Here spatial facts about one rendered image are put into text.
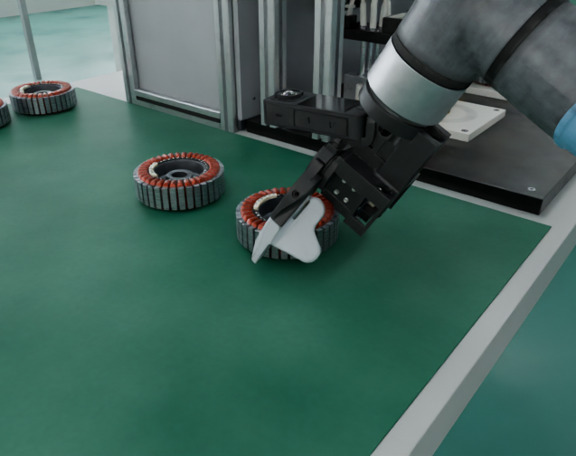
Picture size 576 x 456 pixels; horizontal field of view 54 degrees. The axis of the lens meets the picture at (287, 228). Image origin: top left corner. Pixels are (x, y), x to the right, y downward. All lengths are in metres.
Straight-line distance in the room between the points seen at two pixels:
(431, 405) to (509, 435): 1.05
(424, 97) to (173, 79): 0.64
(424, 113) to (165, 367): 0.29
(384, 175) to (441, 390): 0.19
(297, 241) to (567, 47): 0.28
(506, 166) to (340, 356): 0.42
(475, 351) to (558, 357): 1.25
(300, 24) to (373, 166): 0.53
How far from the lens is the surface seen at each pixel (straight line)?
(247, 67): 0.92
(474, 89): 1.12
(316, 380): 0.45
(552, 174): 0.81
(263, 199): 0.63
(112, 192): 0.76
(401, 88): 0.47
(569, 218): 0.75
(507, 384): 1.61
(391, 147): 0.51
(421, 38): 0.45
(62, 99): 1.10
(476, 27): 0.44
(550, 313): 1.91
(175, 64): 1.02
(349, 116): 0.51
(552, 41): 0.43
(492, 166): 0.80
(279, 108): 0.55
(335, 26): 0.80
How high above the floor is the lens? 1.07
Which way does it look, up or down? 29 degrees down
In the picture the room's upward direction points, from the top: straight up
